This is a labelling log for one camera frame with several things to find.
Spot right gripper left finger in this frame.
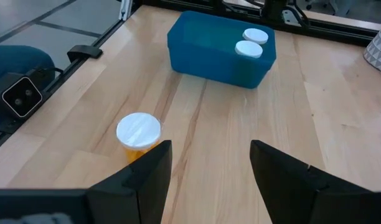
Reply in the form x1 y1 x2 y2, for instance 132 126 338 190
86 139 173 224

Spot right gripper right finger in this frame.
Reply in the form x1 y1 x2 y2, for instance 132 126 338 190
248 139 381 224

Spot blue plastic bin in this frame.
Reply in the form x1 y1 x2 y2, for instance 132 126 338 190
167 10 277 90

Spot potted succulent plant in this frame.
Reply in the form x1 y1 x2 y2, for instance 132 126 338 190
363 21 381 75

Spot dark blue seat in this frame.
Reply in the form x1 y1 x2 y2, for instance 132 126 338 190
0 45 56 94

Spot black frame clamp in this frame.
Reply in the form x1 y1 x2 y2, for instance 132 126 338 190
67 45 103 63

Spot black table-level camera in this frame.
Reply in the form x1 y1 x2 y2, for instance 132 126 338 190
0 68 56 121

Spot white frame bracket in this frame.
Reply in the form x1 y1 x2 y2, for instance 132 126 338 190
119 0 134 21

